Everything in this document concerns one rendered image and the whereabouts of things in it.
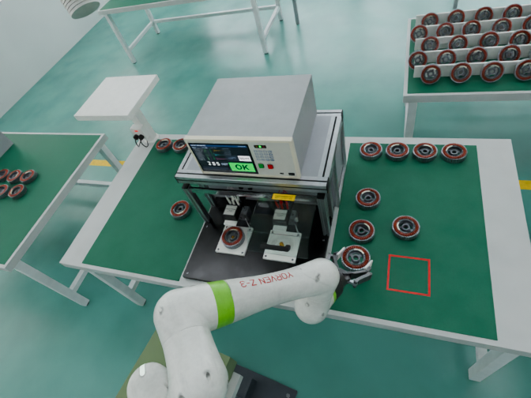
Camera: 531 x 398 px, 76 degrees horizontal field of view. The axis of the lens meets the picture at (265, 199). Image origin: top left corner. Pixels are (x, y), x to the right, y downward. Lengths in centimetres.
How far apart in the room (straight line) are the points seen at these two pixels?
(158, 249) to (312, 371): 110
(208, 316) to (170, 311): 9
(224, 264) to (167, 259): 32
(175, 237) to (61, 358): 141
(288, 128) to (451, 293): 88
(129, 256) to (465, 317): 153
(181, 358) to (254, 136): 78
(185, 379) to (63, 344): 223
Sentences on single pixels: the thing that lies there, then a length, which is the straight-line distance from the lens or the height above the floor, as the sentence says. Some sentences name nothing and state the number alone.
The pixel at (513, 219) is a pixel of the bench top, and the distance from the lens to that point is 175.
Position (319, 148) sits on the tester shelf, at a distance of 143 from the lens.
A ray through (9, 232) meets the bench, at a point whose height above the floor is 75.
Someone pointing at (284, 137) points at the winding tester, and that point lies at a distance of 120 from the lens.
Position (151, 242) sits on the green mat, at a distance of 189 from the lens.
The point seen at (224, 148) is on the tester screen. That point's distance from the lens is 132.
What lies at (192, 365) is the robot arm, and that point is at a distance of 78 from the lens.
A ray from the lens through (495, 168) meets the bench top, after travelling 190.
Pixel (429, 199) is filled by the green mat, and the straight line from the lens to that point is 172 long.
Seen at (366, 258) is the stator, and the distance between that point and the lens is 139.
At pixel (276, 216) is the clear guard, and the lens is 130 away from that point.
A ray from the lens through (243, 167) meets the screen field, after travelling 136.
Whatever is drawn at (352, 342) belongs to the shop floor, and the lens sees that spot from 219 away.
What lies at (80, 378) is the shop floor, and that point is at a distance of 277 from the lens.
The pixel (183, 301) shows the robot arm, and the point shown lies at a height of 142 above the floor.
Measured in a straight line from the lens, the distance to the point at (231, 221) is 158.
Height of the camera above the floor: 212
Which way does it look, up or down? 50 degrees down
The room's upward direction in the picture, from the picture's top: 21 degrees counter-clockwise
